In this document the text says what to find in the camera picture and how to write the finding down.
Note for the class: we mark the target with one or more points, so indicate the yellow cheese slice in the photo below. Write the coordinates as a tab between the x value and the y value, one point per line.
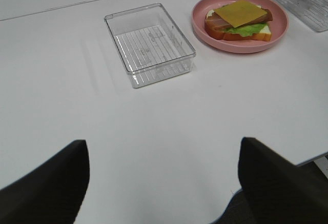
240	13

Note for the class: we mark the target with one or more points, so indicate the brown bacon strip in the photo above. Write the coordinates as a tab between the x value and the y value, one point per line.
265	18

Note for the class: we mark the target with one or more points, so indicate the pink bacon strip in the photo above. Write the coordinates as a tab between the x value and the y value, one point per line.
215	22

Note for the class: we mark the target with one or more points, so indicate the clear left plastic tray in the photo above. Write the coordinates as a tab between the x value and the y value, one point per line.
151	46

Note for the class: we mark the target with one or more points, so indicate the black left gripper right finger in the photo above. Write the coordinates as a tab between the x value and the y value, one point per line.
278	191

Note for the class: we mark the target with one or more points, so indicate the bread slice from tray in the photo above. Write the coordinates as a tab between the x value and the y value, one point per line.
233	37

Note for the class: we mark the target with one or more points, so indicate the pink round plate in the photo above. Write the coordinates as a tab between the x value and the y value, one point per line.
278	27

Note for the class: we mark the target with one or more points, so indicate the green lettuce leaf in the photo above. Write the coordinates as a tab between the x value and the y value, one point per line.
249	30

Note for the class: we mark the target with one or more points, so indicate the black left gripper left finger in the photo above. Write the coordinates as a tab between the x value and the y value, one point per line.
52	192

